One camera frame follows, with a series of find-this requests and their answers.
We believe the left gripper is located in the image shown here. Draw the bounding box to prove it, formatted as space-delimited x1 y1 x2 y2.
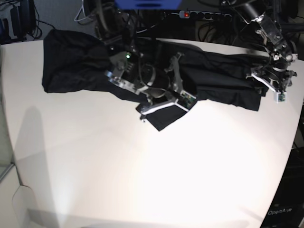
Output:
246 66 297 103

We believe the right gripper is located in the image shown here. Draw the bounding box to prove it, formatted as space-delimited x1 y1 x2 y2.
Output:
138 52 197 122

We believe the dark long-sleeve T-shirt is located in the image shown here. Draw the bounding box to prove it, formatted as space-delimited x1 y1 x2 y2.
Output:
42 29 268 130

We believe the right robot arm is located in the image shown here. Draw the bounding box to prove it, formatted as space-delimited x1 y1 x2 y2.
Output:
82 0 197 120

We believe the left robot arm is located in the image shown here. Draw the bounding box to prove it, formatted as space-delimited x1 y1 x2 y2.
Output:
220 0 297 103

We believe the blue plastic bin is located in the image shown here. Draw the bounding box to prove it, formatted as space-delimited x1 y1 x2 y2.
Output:
115 0 182 10

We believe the black OpenArm control box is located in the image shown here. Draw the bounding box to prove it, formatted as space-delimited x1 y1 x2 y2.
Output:
261 147 304 228

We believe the black power adapter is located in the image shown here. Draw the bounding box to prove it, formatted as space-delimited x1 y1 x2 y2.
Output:
10 0 36 38

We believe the glass side panel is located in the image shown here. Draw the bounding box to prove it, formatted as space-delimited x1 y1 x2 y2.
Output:
0 104 14 179

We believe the grey power strip red switch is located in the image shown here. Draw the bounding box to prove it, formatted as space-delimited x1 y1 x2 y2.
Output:
177 10 232 22

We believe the light grey cable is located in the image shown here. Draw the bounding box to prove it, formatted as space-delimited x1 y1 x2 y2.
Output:
74 0 95 26

